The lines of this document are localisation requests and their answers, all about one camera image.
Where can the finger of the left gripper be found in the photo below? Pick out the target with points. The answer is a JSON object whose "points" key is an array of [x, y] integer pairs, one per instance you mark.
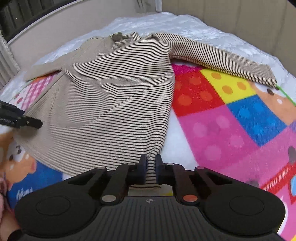
{"points": [[28, 121]]}

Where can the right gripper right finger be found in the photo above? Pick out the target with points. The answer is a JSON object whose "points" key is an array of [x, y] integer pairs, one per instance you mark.
{"points": [[177, 177]]}

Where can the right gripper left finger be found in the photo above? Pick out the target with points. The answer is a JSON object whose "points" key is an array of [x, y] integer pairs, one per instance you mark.
{"points": [[119, 181]]}

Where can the beige striped knit sweater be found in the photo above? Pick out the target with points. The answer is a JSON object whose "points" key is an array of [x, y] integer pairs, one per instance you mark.
{"points": [[111, 100]]}

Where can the person's hand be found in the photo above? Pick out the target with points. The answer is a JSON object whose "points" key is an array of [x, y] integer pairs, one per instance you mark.
{"points": [[8, 221]]}

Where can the grey pleated curtain left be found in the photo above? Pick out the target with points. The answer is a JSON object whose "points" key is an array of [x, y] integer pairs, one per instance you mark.
{"points": [[8, 65]]}

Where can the colourful cartoon play mat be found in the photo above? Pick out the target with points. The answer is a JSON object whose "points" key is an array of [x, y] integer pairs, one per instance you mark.
{"points": [[235, 139]]}

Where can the dark window with railing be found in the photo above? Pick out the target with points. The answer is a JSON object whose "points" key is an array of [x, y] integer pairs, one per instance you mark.
{"points": [[16, 15]]}

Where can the white quilted mattress cover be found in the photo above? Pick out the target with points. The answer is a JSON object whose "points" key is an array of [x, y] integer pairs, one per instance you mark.
{"points": [[187, 26]]}

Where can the grey curtain in corner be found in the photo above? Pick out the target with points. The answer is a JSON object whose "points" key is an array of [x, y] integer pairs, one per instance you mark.
{"points": [[147, 6]]}

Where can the beige padded headboard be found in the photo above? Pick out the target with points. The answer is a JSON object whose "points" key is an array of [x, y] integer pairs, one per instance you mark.
{"points": [[268, 25]]}

